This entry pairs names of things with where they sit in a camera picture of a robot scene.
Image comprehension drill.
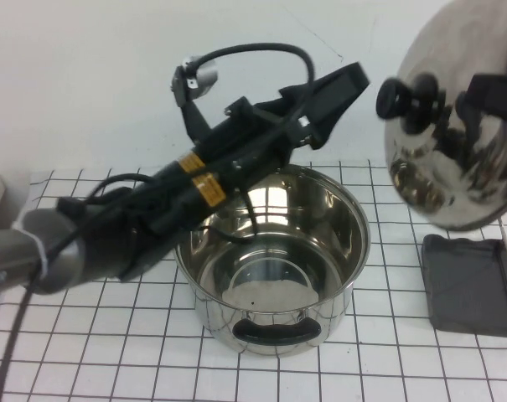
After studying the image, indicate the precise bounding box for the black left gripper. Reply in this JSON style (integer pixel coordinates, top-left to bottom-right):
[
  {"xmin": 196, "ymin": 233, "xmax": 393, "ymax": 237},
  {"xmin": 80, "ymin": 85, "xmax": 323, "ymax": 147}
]
[{"xmin": 223, "ymin": 62, "xmax": 371, "ymax": 152}]

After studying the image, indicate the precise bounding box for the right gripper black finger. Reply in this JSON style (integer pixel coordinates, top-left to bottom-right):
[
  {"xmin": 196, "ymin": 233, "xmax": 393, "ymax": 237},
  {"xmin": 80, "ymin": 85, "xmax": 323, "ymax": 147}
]
[{"xmin": 466, "ymin": 74, "xmax": 507, "ymax": 122}]

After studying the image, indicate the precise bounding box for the stainless steel pot lid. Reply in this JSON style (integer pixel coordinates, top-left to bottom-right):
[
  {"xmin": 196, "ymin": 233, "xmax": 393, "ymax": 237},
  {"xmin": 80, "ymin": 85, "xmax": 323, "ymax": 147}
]
[{"xmin": 375, "ymin": 0, "xmax": 507, "ymax": 231}]

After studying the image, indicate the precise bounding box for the white grid-patterned tablecloth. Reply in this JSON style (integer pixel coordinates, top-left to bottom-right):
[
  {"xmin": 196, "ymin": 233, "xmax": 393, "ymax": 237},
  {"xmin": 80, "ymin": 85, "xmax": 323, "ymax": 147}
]
[{"xmin": 0, "ymin": 161, "xmax": 507, "ymax": 402}]

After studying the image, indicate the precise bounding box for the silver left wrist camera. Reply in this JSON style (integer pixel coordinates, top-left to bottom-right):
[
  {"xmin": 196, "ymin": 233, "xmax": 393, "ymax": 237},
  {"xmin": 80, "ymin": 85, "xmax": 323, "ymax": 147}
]
[{"xmin": 171, "ymin": 55, "xmax": 219, "ymax": 101}]

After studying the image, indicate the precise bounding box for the thin black wire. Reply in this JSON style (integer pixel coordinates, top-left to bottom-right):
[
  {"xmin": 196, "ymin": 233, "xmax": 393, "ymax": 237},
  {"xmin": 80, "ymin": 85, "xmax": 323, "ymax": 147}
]
[{"xmin": 202, "ymin": 188, "xmax": 262, "ymax": 245}]

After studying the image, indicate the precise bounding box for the grey lid rack with wires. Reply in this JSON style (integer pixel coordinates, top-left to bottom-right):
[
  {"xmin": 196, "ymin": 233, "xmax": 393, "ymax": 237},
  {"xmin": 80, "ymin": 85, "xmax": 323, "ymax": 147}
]
[{"xmin": 420, "ymin": 225, "xmax": 507, "ymax": 336}]

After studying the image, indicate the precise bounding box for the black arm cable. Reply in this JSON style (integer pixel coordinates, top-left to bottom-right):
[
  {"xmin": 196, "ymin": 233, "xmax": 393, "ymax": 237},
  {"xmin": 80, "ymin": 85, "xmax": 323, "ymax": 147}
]
[{"xmin": 87, "ymin": 173, "xmax": 162, "ymax": 210}]

